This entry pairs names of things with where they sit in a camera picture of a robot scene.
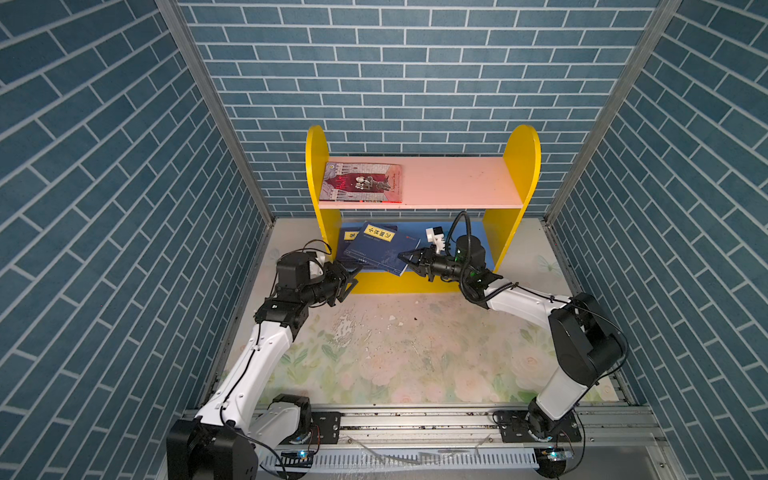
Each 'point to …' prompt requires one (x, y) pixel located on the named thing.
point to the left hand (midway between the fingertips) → (363, 271)
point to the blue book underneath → (346, 236)
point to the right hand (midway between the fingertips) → (396, 256)
